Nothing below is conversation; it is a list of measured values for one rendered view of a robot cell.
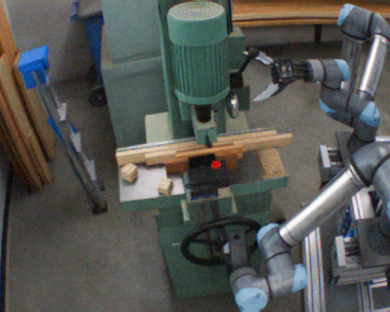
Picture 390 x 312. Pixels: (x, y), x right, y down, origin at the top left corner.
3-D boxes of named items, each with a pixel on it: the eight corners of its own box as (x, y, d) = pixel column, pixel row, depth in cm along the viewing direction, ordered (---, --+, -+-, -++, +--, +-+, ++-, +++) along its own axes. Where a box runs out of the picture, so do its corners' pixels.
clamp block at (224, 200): (188, 220, 137) (187, 203, 130) (183, 189, 146) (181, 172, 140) (232, 213, 137) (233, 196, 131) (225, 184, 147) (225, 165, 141)
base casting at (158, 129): (156, 229, 154) (152, 214, 147) (146, 130, 195) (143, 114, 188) (271, 211, 156) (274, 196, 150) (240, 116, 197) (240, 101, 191)
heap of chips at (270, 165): (263, 178, 143) (264, 171, 141) (253, 151, 153) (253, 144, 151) (286, 175, 144) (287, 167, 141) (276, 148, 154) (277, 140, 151)
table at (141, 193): (123, 232, 137) (120, 223, 133) (120, 170, 159) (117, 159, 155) (293, 206, 141) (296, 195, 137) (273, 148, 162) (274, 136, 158)
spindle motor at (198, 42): (177, 110, 126) (169, 24, 104) (172, 79, 138) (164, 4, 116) (235, 102, 127) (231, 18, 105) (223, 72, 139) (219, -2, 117)
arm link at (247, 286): (272, 309, 91) (240, 318, 91) (264, 290, 102) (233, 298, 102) (269, 288, 89) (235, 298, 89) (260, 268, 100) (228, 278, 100)
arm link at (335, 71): (349, 87, 119) (352, 67, 113) (322, 89, 118) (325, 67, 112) (340, 74, 125) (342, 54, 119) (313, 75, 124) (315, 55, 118)
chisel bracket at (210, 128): (197, 149, 144) (196, 130, 138) (191, 123, 154) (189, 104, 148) (218, 146, 144) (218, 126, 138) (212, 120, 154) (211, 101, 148)
